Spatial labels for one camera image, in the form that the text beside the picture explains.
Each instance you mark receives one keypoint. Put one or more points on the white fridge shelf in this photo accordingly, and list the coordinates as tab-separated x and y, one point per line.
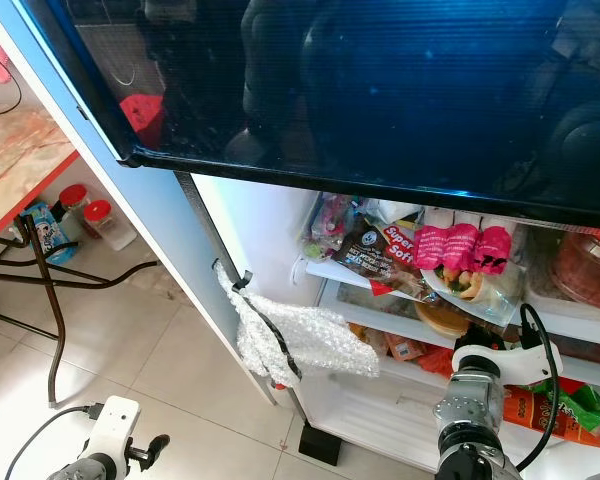
340	275

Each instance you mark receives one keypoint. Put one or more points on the black fridge foot block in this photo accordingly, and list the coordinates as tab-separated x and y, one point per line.
320	446

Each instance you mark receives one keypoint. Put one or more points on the food plate in plastic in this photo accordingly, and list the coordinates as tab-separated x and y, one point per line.
470	290

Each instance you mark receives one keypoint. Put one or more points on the pink printed snack pack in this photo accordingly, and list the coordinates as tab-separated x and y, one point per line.
460	245

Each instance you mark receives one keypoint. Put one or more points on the green orange snack packet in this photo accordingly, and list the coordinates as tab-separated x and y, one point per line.
575	405

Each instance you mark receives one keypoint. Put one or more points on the brown bread bag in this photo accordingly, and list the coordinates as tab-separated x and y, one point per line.
385	255

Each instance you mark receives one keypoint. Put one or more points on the red translucent container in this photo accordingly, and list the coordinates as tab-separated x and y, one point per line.
590	268

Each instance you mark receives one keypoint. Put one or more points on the white plastic bag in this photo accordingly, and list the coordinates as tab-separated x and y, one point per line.
395	210

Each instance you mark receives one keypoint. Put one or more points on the grey patterned rug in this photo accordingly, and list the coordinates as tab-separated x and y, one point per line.
170	275

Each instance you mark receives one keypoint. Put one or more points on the colourful candy bag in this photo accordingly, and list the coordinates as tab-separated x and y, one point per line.
328	225

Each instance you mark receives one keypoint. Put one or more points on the blue printed package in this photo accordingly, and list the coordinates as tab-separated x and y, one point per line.
48	230

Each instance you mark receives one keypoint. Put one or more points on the red lid plastic jar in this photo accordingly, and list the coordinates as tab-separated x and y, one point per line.
73	203
108	225

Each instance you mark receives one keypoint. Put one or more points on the black glass freezer door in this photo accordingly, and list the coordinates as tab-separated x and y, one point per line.
340	90

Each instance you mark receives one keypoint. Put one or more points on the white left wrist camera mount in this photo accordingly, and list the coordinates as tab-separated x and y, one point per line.
112	430

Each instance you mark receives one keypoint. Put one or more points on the black metal table frame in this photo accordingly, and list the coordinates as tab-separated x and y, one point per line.
45	320

